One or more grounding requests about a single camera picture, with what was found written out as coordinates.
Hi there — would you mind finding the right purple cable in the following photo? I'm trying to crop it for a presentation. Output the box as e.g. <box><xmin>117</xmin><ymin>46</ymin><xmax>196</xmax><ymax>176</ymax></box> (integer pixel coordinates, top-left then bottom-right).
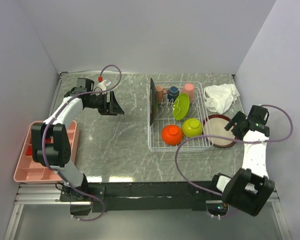
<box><xmin>174</xmin><ymin>104</ymin><xmax>294</xmax><ymax>219</ymax></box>

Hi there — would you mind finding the red cloth roll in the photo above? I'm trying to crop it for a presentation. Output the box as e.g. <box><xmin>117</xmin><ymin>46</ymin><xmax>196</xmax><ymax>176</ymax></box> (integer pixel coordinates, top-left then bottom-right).
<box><xmin>45</xmin><ymin>138</ymin><xmax>52</xmax><ymax>144</ymax></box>
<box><xmin>26</xmin><ymin>145</ymin><xmax>33</xmax><ymax>156</ymax></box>

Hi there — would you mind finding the black floral square plate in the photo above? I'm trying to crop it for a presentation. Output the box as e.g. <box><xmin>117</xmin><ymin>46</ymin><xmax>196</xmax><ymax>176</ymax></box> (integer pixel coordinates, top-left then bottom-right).
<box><xmin>149</xmin><ymin>78</ymin><xmax>158</xmax><ymax>126</ymax></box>

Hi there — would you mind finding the purple cable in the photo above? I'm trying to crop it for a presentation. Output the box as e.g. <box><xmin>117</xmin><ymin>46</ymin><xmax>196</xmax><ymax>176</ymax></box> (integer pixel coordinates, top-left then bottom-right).
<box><xmin>174</xmin><ymin>104</ymin><xmax>294</xmax><ymax>219</ymax></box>
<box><xmin>41</xmin><ymin>64</ymin><xmax>122</xmax><ymax>223</ymax></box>

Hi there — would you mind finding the dark blue ceramic mug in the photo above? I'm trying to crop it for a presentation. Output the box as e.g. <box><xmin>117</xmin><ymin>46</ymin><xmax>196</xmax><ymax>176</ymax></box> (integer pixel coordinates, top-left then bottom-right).
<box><xmin>167</xmin><ymin>86</ymin><xmax>180</xmax><ymax>102</ymax></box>

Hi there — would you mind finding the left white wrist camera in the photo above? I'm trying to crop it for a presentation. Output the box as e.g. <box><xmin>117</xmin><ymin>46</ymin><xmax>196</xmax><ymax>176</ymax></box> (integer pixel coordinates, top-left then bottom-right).
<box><xmin>94</xmin><ymin>76</ymin><xmax>112</xmax><ymax>92</ymax></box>

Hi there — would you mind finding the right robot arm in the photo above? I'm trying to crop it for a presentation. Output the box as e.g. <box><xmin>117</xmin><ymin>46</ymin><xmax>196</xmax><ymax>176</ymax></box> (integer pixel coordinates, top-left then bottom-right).
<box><xmin>209</xmin><ymin>105</ymin><xmax>275</xmax><ymax>217</ymax></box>

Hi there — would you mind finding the aluminium frame rail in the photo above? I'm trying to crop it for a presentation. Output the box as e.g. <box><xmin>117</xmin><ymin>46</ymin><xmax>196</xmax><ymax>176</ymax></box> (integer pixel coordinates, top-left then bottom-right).
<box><xmin>3</xmin><ymin>184</ymin><xmax>90</xmax><ymax>240</ymax></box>

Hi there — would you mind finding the pink ceramic mug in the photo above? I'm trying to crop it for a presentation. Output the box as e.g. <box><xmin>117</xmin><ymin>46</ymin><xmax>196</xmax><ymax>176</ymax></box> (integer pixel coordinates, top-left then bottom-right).
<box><xmin>155</xmin><ymin>85</ymin><xmax>168</xmax><ymax>103</ymax></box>

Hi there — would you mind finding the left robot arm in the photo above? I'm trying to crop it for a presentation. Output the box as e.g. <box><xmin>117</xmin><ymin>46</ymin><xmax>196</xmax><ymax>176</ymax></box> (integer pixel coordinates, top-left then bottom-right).
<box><xmin>31</xmin><ymin>76</ymin><xmax>125</xmax><ymax>201</ymax></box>

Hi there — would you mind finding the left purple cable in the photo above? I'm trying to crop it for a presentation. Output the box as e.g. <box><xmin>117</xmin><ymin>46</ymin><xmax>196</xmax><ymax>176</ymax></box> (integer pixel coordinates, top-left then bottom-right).
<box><xmin>41</xmin><ymin>64</ymin><xmax>122</xmax><ymax>223</ymax></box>

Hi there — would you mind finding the white wire dish rack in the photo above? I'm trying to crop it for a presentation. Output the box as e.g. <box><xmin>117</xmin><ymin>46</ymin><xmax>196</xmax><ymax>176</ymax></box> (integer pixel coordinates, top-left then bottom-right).
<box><xmin>146</xmin><ymin>80</ymin><xmax>213</xmax><ymax>153</ymax></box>

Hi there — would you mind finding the green plate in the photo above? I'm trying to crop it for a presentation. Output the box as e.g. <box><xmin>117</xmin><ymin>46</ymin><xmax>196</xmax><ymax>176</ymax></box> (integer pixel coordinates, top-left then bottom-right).
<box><xmin>172</xmin><ymin>93</ymin><xmax>190</xmax><ymax>121</ymax></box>

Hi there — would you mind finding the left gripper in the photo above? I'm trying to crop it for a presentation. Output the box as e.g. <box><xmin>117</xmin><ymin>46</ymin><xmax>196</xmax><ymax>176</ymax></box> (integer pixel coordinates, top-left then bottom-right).
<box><xmin>86</xmin><ymin>90</ymin><xmax>125</xmax><ymax>116</ymax></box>

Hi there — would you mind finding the pink plastic cup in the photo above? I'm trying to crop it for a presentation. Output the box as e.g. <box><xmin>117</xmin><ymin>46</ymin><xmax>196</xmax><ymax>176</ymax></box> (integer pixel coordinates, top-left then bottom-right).
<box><xmin>182</xmin><ymin>83</ymin><xmax>195</xmax><ymax>103</ymax></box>

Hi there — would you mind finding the brown rimmed round plate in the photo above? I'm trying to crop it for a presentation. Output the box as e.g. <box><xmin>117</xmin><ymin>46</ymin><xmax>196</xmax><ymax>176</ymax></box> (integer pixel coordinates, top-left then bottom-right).
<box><xmin>202</xmin><ymin>114</ymin><xmax>236</xmax><ymax>148</ymax></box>

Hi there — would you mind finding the black base bar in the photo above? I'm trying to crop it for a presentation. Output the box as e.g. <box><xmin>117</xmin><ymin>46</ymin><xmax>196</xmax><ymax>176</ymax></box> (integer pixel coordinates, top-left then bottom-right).
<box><xmin>59</xmin><ymin>181</ymin><xmax>229</xmax><ymax>216</ymax></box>

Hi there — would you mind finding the orange bowl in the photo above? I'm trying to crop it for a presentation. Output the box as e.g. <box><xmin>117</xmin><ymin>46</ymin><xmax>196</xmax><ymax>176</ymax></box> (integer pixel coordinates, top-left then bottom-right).
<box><xmin>161</xmin><ymin>124</ymin><xmax>183</xmax><ymax>146</ymax></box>

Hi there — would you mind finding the green bowl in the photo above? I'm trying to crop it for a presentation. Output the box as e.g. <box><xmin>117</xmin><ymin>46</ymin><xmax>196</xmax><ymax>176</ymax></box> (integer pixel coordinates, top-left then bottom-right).
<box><xmin>181</xmin><ymin>118</ymin><xmax>203</xmax><ymax>138</ymax></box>

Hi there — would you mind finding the white cloth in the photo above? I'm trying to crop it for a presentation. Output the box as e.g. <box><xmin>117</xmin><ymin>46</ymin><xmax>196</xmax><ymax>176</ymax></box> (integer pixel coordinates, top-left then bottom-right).
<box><xmin>203</xmin><ymin>84</ymin><xmax>240</xmax><ymax>115</ymax></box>

